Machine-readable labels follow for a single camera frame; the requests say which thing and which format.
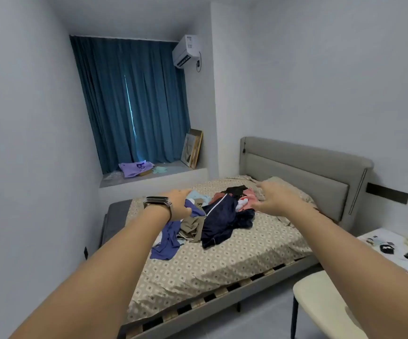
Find person's right hand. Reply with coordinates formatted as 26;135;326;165
248;178;311;218

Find grey band wristwatch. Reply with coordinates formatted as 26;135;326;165
143;196;174;209

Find light blue fleece garment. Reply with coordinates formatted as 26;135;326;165
188;190;212;207

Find cream chair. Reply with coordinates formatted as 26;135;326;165
290;269;374;339

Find person's right forearm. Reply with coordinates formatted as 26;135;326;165
289;201;408;339

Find white air conditioner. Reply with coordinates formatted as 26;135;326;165
172;34;202;70

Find pink shirt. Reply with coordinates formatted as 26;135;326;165
235;196;254;212

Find white nightstand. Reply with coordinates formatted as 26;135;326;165
355;228;408;288

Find person's left forearm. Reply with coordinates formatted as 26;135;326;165
10;204;173;339

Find navy striped track pants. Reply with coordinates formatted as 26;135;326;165
200;194;256;249

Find purple cloth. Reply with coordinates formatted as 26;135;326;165
118;159;155;179

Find clear plastic bag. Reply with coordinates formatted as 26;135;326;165
104;169;124;183

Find black garment yellow print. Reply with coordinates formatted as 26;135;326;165
221;185;249;198

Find olive green trousers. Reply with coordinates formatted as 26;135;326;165
178;215;206;243

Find blue curtain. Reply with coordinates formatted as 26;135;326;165
70;35;192;175

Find person's left hand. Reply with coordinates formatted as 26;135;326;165
163;188;194;222

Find leaning wooden picture frames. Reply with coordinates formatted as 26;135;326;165
180;128;205;170

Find blue-purple long garment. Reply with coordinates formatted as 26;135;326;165
149;201;206;261

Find patterned beige pillow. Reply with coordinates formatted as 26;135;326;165
257;176;319;226

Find grey upholstered headboard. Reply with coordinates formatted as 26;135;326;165
239;136;376;232

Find black wall strip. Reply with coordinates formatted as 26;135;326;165
365;182;408;205

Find bed with patterned beige sheet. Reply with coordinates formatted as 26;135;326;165
99;136;376;339

